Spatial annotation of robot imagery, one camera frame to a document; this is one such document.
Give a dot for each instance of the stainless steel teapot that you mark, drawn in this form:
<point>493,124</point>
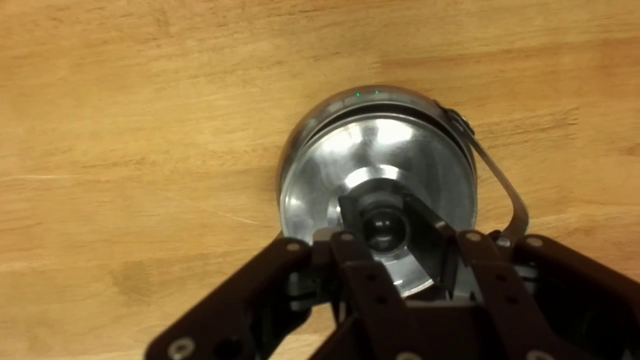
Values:
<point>372,98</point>

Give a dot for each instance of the steel teapot lid black knob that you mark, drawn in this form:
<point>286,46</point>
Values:
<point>400,153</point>

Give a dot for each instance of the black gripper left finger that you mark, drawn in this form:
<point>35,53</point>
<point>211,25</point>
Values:
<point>267,293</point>

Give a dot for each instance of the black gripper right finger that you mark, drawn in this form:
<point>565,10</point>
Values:
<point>546,300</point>

